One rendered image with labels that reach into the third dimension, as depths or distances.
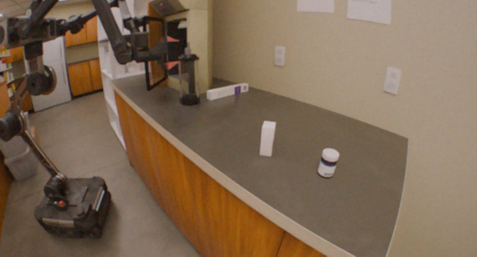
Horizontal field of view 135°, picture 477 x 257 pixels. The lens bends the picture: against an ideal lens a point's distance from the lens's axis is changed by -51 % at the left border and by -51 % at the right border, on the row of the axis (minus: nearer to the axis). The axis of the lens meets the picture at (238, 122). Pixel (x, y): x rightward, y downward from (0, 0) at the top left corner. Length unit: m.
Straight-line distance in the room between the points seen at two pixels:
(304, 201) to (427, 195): 0.84
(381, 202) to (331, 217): 0.15
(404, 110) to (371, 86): 0.19
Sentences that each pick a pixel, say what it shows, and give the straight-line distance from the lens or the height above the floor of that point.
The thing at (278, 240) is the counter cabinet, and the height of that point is 0.80.
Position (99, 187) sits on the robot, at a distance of 1.77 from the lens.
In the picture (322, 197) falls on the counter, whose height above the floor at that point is 0.94.
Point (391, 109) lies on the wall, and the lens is 1.01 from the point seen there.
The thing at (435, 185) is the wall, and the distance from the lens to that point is 1.16.
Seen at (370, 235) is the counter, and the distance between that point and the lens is 0.46.
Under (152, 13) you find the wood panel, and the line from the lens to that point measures 1.40.
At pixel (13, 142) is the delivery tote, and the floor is 0.49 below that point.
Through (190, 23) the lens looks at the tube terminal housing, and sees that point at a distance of 1.08.
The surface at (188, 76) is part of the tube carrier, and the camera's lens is 0.94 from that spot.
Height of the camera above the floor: 1.26
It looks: 25 degrees down
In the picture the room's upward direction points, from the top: 2 degrees clockwise
